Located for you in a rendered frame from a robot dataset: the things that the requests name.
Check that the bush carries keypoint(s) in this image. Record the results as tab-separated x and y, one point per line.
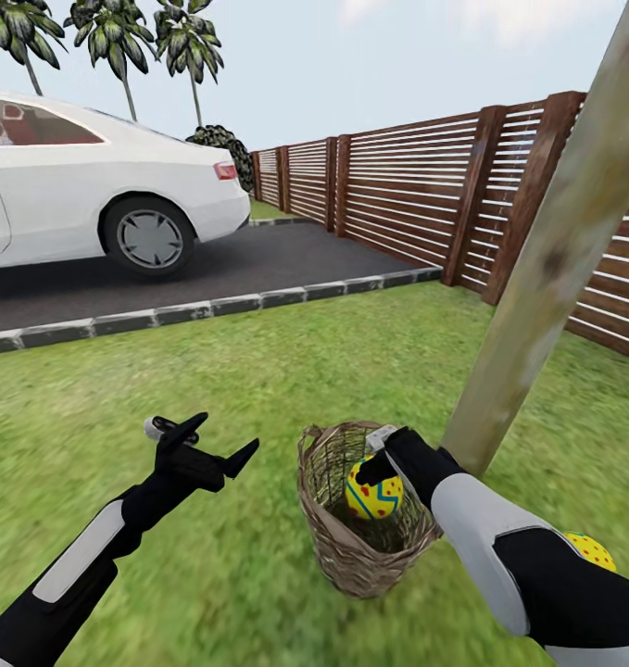
217	137

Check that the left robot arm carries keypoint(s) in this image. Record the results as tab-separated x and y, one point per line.
38	626

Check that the wicker basket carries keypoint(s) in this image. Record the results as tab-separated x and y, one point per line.
355	564

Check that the easter egg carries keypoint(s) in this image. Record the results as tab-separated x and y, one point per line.
591	550
372	503

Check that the driveway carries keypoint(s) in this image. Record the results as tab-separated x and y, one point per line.
253	260

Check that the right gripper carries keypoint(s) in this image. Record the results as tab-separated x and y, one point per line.
373	471

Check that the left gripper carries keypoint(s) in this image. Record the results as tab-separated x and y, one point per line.
180	470

